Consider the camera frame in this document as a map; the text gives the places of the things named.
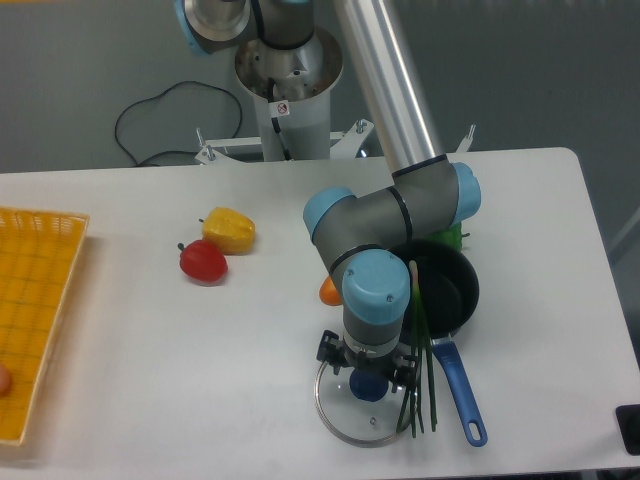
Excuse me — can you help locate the yellow plastic basket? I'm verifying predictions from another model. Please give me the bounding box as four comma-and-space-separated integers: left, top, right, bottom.
1, 207, 90, 446

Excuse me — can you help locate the green bell pepper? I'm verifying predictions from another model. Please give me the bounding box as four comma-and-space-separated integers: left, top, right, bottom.
426, 223, 469, 252

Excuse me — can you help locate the orange baguette bread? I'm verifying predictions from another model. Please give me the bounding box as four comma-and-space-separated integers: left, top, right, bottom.
319, 276, 342, 306

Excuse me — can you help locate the red bell pepper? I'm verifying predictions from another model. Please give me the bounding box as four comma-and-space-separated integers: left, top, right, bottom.
177, 239, 228, 286

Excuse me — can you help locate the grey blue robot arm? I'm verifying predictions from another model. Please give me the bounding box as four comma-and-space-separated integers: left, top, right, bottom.
174, 1, 481, 387

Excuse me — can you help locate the yellow bell pepper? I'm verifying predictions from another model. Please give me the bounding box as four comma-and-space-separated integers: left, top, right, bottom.
201, 207, 256, 255

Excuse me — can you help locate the black device at edge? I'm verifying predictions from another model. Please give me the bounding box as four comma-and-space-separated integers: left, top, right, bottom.
615, 404, 640, 456

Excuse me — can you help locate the green scallion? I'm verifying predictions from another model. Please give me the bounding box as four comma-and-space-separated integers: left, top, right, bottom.
396, 260, 438, 438

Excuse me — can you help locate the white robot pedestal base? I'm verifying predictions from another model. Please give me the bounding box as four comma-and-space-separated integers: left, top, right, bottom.
194, 27, 476, 165

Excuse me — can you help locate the glass lid blue knob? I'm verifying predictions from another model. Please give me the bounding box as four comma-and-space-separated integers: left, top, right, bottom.
314, 362, 410, 448

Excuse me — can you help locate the black cable on floor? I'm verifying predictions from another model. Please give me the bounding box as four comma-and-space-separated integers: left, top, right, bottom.
114, 81, 244, 167

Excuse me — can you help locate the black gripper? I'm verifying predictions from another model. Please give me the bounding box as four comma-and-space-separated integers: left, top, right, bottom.
316, 330, 418, 392

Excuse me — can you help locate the black pot blue handle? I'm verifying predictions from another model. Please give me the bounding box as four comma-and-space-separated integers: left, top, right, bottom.
392, 240, 488, 447

